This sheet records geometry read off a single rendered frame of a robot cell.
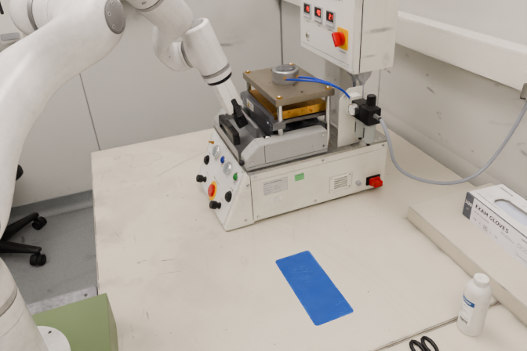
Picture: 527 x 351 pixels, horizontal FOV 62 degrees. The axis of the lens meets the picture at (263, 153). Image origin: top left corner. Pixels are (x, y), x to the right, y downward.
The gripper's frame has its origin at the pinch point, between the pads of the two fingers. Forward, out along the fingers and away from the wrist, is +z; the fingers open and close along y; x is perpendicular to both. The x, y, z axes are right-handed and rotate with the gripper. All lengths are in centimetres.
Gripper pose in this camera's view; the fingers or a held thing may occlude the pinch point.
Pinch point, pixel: (240, 120)
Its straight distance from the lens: 132.4
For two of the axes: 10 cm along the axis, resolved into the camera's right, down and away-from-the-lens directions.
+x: 8.6, -5.0, 1.2
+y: 3.7, 4.3, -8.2
